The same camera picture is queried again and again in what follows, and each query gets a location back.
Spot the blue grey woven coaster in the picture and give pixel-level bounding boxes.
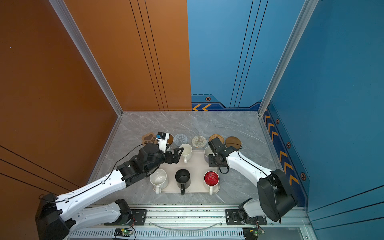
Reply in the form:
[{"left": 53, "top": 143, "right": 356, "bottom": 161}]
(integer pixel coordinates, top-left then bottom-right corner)
[{"left": 173, "top": 134, "right": 188, "bottom": 146}]

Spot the green circuit board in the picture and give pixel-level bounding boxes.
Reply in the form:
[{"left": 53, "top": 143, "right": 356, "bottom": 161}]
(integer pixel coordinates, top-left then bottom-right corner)
[
  {"left": 243, "top": 228, "right": 265, "bottom": 240},
  {"left": 113, "top": 228, "right": 136, "bottom": 240}
]

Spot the glossy brown round coaster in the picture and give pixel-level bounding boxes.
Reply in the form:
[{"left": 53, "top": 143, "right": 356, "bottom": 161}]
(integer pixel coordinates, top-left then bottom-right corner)
[{"left": 167, "top": 134, "right": 174, "bottom": 145}]

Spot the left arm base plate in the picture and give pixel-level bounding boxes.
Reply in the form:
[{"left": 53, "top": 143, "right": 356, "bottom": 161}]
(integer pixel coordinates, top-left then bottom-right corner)
[{"left": 104, "top": 209, "right": 147, "bottom": 226}]

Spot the right green circuit board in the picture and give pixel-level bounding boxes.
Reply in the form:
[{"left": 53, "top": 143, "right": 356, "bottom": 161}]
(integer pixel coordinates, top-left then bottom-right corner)
[{"left": 243, "top": 228, "right": 265, "bottom": 240}]

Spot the red inside white mug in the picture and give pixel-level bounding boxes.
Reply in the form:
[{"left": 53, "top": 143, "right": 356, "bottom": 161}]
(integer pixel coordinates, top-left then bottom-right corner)
[{"left": 204, "top": 171, "right": 220, "bottom": 195}]

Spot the white woven rope coaster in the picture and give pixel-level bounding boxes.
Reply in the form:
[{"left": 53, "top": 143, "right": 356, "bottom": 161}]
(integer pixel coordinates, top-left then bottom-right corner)
[{"left": 191, "top": 136, "right": 207, "bottom": 149}]

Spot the plain brown cork coaster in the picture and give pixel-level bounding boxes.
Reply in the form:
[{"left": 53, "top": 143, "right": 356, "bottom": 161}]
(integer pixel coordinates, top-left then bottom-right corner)
[{"left": 225, "top": 136, "right": 242, "bottom": 150}]

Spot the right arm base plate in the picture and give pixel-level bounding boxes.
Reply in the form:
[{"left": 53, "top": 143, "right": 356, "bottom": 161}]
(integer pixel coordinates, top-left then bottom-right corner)
[{"left": 225, "top": 209, "right": 267, "bottom": 226}]

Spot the lavender mug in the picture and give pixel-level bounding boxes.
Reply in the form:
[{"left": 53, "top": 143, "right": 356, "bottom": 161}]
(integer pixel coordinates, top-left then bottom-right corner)
[{"left": 204, "top": 147, "right": 214, "bottom": 163}]

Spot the tan rattan woven coaster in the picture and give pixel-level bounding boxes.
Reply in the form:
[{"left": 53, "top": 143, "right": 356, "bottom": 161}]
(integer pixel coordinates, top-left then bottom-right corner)
[{"left": 209, "top": 134, "right": 225, "bottom": 144}]

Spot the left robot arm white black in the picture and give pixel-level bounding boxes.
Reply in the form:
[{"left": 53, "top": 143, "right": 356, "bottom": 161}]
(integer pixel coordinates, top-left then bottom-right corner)
[{"left": 35, "top": 143, "right": 184, "bottom": 240}]

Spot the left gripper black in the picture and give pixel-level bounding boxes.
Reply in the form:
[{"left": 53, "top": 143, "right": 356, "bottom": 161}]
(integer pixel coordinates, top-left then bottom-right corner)
[{"left": 144, "top": 143, "right": 184, "bottom": 176}]

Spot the aluminium front rail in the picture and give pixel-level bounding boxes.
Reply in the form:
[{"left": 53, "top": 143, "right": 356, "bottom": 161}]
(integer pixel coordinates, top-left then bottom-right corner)
[{"left": 71, "top": 204, "right": 312, "bottom": 232}]

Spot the cream serving tray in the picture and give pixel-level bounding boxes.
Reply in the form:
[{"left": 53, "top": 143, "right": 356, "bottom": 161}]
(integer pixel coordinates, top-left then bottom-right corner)
[{"left": 160, "top": 151, "right": 219, "bottom": 194}]

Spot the left green circuit board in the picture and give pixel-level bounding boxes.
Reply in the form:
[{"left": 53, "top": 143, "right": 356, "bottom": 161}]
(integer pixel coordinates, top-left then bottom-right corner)
[{"left": 113, "top": 228, "right": 136, "bottom": 240}]

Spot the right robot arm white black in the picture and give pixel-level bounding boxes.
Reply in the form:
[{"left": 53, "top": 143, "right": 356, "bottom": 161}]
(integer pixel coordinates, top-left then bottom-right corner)
[{"left": 208, "top": 138, "right": 299, "bottom": 225}]

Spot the cork paw print coaster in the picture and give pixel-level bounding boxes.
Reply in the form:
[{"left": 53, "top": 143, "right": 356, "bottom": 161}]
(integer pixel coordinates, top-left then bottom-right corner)
[{"left": 142, "top": 132, "right": 158, "bottom": 144}]

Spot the black mug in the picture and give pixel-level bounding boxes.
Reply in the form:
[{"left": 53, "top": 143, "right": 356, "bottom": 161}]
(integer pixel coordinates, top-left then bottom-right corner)
[{"left": 175, "top": 169, "right": 191, "bottom": 196}]

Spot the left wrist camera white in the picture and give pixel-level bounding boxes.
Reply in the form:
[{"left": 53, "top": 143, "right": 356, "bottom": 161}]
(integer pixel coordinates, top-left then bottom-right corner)
[{"left": 156, "top": 132, "right": 170, "bottom": 153}]

